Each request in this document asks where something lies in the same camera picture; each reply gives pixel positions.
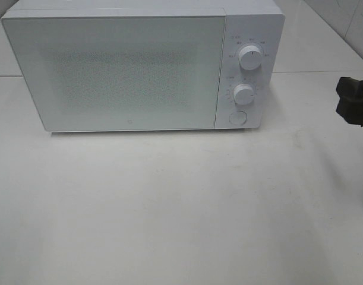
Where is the upper white power knob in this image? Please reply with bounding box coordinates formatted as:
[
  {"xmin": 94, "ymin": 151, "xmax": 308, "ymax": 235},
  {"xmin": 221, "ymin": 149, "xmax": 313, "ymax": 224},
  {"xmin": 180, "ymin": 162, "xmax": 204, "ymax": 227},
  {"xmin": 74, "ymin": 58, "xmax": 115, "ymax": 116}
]
[{"xmin": 238, "ymin": 43, "xmax": 263, "ymax": 71}]

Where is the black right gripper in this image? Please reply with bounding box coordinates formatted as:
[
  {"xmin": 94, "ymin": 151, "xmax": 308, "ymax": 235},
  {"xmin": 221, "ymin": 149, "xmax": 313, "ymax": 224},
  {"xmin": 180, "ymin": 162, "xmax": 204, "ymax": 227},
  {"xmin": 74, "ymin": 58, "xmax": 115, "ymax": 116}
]
[{"xmin": 336, "ymin": 77, "xmax": 363, "ymax": 126}]

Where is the white microwave oven body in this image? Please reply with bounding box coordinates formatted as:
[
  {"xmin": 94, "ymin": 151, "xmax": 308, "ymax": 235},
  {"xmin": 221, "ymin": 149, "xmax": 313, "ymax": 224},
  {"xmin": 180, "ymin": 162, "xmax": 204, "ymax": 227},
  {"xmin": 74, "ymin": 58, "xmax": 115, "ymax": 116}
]
[{"xmin": 1, "ymin": 1, "xmax": 285, "ymax": 132}]

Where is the white timer knob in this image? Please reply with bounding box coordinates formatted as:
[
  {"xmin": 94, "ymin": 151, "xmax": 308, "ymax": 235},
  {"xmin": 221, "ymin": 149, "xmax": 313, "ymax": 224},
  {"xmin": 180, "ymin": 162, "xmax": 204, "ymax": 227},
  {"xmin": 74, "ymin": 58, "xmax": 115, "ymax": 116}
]
[{"xmin": 233, "ymin": 84, "xmax": 255, "ymax": 105}]

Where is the white microwave door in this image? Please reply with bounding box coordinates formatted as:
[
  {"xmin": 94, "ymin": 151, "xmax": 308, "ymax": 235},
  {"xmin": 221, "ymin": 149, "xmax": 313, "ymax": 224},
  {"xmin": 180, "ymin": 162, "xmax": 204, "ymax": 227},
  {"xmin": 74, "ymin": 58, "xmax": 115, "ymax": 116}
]
[{"xmin": 2, "ymin": 17, "xmax": 225, "ymax": 132}]

